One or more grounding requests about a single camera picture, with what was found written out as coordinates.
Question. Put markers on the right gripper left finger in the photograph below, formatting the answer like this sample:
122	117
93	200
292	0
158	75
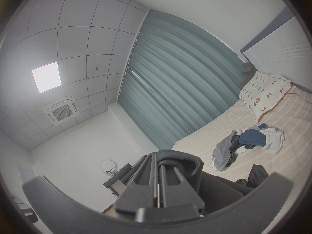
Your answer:
141	189

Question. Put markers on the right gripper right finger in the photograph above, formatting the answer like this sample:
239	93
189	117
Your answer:
178	194

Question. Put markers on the black T-shirt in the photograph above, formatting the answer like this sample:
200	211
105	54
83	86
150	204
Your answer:
178	156

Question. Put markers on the pile of clothes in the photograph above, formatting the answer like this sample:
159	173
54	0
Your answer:
251	136

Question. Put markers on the bed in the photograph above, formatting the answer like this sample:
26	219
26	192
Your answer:
280	130

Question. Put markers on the black chest of drawers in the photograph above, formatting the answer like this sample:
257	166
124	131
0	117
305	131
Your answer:
124	172

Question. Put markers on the round white mirror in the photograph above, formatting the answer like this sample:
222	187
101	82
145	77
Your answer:
108	166

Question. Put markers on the blue-green curtain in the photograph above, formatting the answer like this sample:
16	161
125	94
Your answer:
185	62
151	111

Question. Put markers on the white printed pillow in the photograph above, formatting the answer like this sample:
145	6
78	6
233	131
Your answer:
264	94

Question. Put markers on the grey bedside table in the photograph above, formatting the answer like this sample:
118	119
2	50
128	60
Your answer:
247	73

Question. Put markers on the square ceiling light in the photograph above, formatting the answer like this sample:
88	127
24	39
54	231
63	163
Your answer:
46	77

